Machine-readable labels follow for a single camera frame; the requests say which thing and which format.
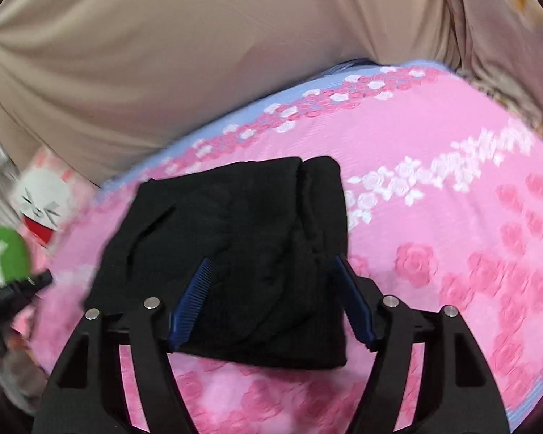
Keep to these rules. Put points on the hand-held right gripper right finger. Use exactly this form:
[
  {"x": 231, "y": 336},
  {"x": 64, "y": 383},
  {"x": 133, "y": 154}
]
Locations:
[{"x": 355, "y": 300}]

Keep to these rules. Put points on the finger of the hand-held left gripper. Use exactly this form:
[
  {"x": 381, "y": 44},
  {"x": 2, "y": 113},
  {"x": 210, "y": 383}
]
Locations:
[{"x": 25, "y": 287}]

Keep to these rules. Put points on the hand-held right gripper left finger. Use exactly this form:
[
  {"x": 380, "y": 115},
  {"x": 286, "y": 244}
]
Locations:
[{"x": 192, "y": 300}]

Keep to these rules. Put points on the black pants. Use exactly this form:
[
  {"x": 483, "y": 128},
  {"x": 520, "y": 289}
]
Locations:
[{"x": 235, "y": 257}]

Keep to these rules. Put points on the green plush toy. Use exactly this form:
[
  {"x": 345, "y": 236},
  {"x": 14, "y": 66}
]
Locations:
[{"x": 7, "y": 253}]

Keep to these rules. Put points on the pink rose print bedsheet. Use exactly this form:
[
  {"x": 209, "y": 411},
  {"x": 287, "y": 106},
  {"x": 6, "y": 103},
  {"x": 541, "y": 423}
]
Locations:
[{"x": 411, "y": 235}]

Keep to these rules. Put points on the white bunny face pillow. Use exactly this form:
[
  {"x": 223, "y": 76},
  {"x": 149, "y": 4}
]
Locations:
[{"x": 40, "y": 199}]

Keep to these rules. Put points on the beige draped cloth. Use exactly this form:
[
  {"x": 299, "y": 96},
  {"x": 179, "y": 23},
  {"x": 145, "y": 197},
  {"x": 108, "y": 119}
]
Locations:
[{"x": 185, "y": 54}]

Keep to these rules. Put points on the floral patterned curtain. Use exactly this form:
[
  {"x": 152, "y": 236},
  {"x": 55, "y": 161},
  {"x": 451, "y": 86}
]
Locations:
[{"x": 502, "y": 36}]

